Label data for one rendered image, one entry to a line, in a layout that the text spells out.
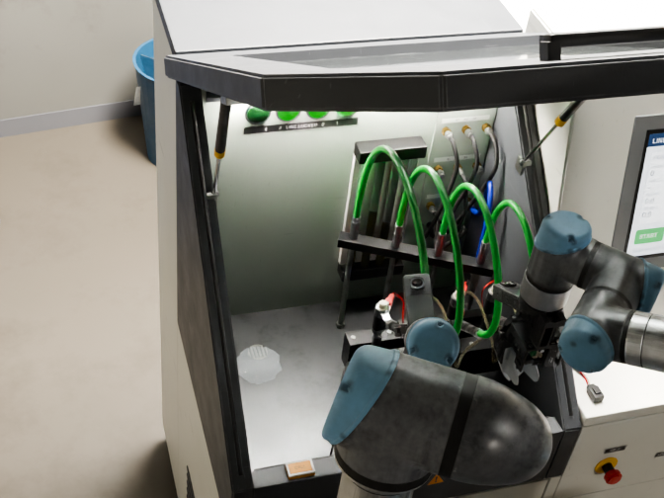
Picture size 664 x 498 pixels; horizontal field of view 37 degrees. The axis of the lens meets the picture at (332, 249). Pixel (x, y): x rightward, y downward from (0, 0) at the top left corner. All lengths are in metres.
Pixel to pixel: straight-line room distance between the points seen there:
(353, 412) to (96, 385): 2.23
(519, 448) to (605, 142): 1.02
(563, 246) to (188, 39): 0.82
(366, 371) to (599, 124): 1.02
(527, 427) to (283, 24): 1.11
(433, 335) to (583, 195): 0.67
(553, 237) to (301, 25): 0.74
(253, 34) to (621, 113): 0.71
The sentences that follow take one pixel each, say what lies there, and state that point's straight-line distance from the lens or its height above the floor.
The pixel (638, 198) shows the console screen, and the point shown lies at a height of 1.28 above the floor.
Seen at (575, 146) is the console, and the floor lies 1.40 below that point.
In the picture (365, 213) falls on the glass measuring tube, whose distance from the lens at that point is 2.16.
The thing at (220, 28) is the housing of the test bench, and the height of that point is 1.50.
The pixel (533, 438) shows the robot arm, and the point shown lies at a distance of 1.10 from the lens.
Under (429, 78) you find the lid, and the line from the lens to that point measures 1.00.
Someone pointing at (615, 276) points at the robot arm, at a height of 1.54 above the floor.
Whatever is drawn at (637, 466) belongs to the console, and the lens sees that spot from 2.29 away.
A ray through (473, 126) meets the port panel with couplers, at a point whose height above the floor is 1.30.
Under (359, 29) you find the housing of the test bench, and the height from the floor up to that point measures 1.50.
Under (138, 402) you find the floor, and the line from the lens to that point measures 3.20.
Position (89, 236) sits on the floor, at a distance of 3.74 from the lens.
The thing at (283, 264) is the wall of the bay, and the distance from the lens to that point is 2.21.
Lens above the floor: 2.48
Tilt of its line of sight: 42 degrees down
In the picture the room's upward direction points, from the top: 8 degrees clockwise
